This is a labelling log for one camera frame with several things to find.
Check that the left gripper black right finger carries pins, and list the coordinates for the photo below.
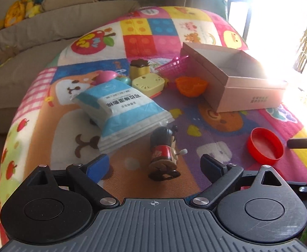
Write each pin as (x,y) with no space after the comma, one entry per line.
(224,179)

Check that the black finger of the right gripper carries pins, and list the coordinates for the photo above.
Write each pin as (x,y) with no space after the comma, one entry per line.
(297,143)

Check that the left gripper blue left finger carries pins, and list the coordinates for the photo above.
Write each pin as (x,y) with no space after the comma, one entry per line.
(84,179)

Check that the red plastic lid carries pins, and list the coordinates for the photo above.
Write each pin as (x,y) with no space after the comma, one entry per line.
(264,146)

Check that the mickey wind-up toy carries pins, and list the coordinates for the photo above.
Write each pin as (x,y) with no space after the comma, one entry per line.
(164,156)

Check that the blue white wet wipes pack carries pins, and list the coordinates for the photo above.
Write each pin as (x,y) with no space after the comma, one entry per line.
(122,113)

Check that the orange plastic cup mould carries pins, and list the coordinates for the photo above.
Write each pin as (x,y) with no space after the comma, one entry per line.
(191,86)

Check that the pink plastic basket scoop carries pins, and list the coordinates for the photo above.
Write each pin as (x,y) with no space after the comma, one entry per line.
(176,68)

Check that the colourful cartoon play mat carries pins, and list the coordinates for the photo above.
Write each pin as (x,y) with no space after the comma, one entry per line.
(39,211)

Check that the pink cardboard box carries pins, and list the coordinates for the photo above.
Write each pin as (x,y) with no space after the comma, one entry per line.
(236,81)

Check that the pink teal squishy toy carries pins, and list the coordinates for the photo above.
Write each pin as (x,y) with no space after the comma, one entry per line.
(106,76)

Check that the yellow cat face toy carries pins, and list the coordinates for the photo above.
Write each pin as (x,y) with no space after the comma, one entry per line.
(150,84)

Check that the pudding shaped toy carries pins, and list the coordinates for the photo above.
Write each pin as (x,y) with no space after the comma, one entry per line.
(139,68)

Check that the beige sofa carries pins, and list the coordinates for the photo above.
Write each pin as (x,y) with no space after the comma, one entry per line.
(40,39)

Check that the brown plush on sofa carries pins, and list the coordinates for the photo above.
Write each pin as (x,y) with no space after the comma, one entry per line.
(8,53)

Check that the yellow plush toy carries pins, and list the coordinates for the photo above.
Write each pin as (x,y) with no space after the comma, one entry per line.
(17,12)

